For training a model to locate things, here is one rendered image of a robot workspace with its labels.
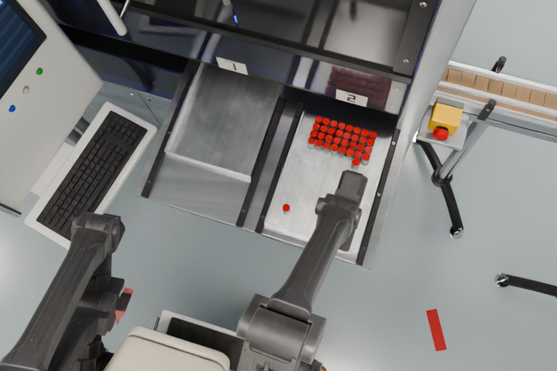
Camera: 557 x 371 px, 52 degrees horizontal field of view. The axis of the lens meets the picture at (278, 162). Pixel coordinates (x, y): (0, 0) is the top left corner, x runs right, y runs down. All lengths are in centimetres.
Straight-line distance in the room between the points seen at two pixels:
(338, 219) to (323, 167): 59
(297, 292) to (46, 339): 39
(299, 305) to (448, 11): 60
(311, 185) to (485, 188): 117
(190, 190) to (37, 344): 80
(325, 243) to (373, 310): 149
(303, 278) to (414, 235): 166
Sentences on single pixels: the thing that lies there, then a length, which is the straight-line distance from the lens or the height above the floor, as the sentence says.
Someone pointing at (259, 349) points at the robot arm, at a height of 163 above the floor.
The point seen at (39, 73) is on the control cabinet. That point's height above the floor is 111.
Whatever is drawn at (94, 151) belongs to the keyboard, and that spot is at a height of 83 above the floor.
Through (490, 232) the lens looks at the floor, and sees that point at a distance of 258.
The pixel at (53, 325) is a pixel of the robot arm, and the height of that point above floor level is 153.
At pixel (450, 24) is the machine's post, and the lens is 116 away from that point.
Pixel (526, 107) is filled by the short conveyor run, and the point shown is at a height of 96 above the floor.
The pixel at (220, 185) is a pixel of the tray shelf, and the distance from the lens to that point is 164.
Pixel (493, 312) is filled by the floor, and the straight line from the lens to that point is 254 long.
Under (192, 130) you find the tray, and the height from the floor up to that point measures 88.
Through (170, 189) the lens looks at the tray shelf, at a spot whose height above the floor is 88.
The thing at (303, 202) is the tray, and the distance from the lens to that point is 160.
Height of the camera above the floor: 243
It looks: 72 degrees down
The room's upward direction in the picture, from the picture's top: 12 degrees counter-clockwise
